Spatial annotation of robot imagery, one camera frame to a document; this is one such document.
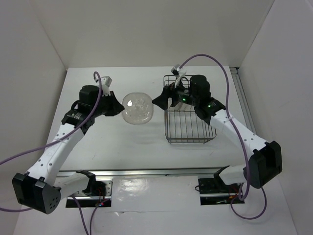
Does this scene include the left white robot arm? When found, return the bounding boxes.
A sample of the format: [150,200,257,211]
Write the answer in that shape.
[12,85,124,214]

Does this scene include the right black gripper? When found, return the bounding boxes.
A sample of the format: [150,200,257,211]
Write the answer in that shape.
[152,77,199,110]

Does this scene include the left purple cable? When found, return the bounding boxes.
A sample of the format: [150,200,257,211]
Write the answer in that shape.
[0,71,103,235]

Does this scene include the aluminium rail front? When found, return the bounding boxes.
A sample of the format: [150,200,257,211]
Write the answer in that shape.
[57,166,228,179]

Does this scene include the smoky glass plate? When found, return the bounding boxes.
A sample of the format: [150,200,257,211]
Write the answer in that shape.
[122,93,154,125]

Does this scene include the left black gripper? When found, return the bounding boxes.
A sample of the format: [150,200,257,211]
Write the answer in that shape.
[91,91,125,118]

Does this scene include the grey wire dish rack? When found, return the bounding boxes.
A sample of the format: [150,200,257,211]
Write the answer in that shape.
[163,75,217,144]

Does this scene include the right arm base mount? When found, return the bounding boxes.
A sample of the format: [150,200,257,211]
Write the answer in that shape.
[194,166,245,206]

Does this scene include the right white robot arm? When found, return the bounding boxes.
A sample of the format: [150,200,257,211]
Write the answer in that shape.
[152,75,282,192]

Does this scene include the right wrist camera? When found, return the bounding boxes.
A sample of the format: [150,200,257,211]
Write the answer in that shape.
[171,64,186,88]

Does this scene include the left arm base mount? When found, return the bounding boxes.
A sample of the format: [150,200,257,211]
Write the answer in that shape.
[73,176,113,209]

